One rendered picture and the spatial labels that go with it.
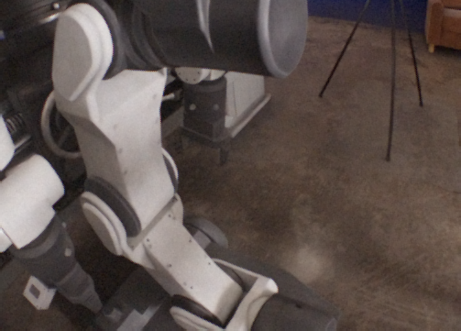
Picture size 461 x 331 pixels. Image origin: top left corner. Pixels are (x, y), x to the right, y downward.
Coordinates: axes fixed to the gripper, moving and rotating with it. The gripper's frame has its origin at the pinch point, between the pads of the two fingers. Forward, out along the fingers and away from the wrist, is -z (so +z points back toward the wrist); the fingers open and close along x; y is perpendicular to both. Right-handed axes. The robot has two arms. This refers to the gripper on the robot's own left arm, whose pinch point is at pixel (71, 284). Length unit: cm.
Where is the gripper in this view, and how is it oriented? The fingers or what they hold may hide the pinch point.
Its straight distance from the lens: 59.9
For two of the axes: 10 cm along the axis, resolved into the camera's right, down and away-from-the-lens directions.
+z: 0.7, -7.2, -6.9
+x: -8.7, -3.8, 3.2
